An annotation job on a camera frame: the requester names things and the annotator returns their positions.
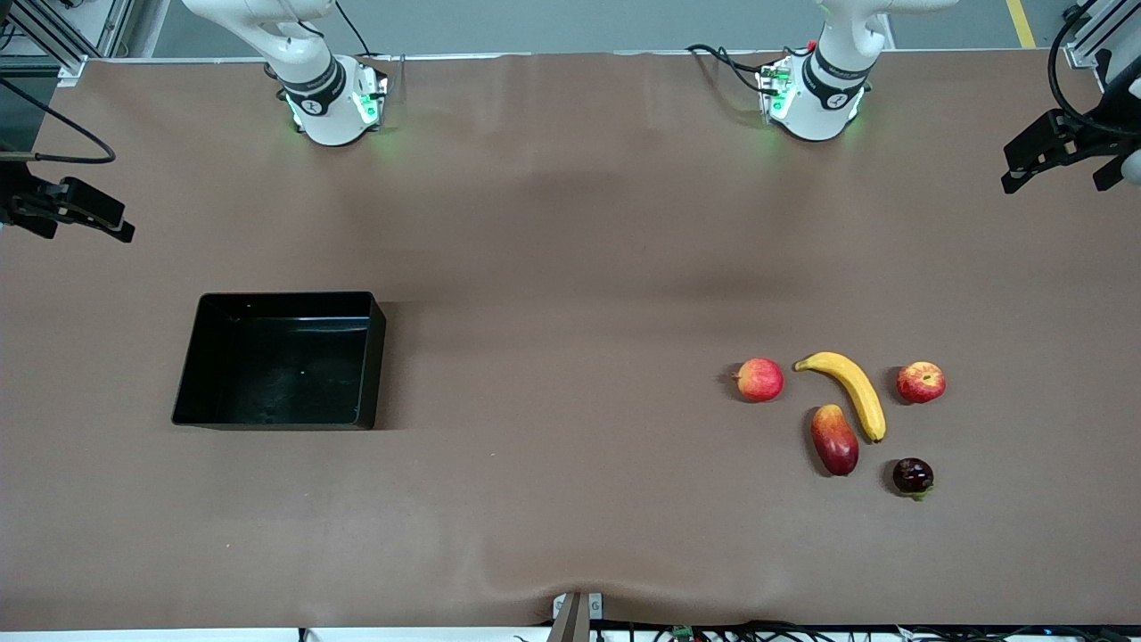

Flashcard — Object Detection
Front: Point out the metal table clamp bracket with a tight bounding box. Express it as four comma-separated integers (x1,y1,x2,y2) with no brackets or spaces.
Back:
546,590,605,642

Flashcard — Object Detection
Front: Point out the black left arm base cable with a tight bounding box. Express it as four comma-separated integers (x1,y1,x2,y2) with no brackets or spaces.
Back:
685,42,785,97

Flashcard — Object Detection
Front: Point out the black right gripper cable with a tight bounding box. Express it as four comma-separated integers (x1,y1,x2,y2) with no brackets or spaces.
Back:
0,76,117,167

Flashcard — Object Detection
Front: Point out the brown table mat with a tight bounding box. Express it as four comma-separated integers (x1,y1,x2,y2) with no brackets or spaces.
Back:
0,49,1141,630

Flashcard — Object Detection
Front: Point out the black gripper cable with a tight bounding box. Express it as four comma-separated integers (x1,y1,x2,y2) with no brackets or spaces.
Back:
1047,0,1126,136
0,76,117,167

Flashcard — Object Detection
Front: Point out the black arm base cable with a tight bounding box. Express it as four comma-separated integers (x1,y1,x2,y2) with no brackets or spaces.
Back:
685,42,785,97
334,0,373,58

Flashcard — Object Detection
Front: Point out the black plastic box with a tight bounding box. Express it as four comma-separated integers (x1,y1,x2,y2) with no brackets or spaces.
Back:
171,291,388,432

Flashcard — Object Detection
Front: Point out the black right arm base cable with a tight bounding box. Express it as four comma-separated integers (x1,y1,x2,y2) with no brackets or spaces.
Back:
334,0,373,58

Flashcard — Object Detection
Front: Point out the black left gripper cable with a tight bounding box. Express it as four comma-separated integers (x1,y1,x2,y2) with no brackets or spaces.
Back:
1047,0,1126,136

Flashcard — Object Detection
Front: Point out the yellow banana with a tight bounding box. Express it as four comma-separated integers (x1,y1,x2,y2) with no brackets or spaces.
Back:
794,350,888,444

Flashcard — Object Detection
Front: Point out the aluminium frame profile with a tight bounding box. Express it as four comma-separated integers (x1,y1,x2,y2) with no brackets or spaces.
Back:
0,0,135,87
1063,0,1141,121

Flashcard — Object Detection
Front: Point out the red yellow mango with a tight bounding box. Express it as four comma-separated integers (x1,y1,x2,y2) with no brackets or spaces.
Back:
810,403,861,478

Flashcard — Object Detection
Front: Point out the dark purple mangosteen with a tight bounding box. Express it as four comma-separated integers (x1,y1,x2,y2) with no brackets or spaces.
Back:
892,457,936,501

